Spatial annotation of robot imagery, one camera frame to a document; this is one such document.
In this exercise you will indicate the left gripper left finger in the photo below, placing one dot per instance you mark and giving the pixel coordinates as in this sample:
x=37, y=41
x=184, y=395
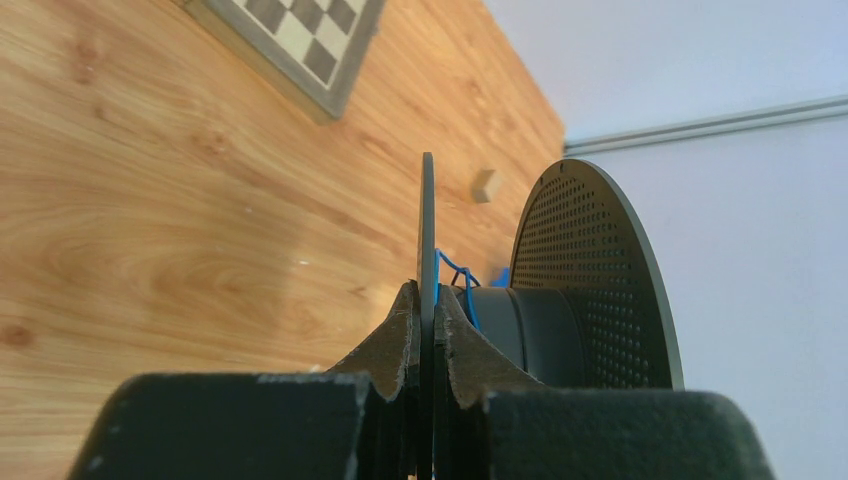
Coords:
x=356, y=420

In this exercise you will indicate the dark grey cable spool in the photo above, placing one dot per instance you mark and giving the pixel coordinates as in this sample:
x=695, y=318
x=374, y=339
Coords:
x=584, y=305

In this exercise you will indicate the wooden chessboard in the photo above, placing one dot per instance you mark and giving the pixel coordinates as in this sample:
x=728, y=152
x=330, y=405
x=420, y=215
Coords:
x=310, y=51

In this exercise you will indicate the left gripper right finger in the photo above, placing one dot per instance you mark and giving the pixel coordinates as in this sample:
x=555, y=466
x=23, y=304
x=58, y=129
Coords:
x=494, y=421

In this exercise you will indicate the small wooden block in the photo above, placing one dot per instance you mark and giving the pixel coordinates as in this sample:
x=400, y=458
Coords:
x=485, y=186

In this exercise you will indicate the right aluminium frame post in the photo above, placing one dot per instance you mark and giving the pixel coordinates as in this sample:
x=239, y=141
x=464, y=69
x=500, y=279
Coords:
x=786, y=114

